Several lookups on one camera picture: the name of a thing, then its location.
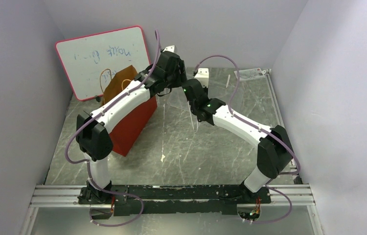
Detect red paper bag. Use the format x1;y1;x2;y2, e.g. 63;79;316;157
100;65;158;157

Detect white handled metal tongs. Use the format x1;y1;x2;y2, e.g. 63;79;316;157
187;101;199;133

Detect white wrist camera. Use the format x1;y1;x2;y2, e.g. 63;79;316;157
162;45;177;53
194;68;209;88

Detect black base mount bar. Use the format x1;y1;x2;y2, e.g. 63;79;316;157
78;184;271;216

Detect red framed whiteboard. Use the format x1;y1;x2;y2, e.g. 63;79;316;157
55;25;150;101

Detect white marker pen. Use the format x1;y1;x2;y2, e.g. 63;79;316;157
226;74;231;88

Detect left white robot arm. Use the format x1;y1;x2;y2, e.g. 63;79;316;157
75;51;187;204

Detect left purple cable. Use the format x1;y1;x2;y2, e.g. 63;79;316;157
65;29;162;227

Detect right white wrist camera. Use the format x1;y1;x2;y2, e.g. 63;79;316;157
194;68;209;88

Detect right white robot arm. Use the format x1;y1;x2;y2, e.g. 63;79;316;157
183;79;294;203

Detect small white card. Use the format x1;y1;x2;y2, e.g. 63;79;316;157
234;68;267;82

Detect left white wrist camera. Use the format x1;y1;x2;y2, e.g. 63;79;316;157
162;45;177;53

